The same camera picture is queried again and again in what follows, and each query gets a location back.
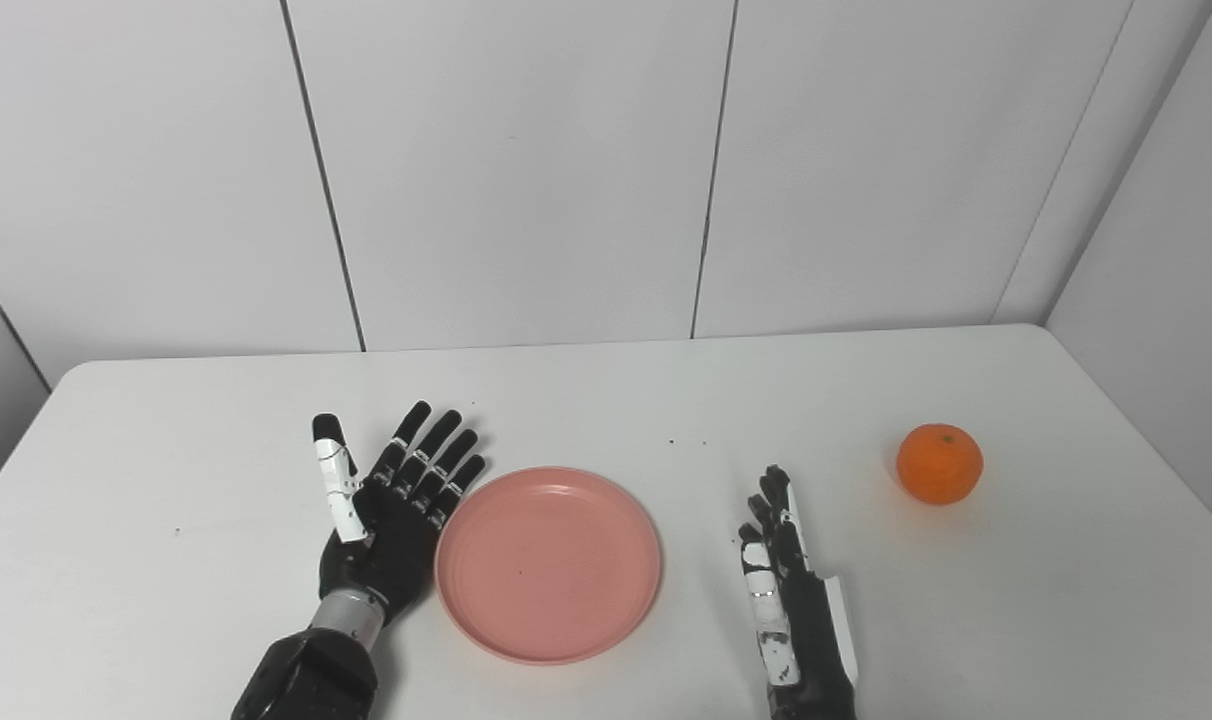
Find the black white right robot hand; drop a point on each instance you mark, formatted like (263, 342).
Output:
(806, 620)

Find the pink round plate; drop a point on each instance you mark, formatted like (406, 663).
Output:
(548, 565)

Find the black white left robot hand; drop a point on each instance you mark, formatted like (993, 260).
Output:
(396, 540)

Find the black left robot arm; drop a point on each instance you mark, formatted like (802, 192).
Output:
(306, 670)

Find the orange fruit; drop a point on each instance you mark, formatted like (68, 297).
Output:
(939, 463)

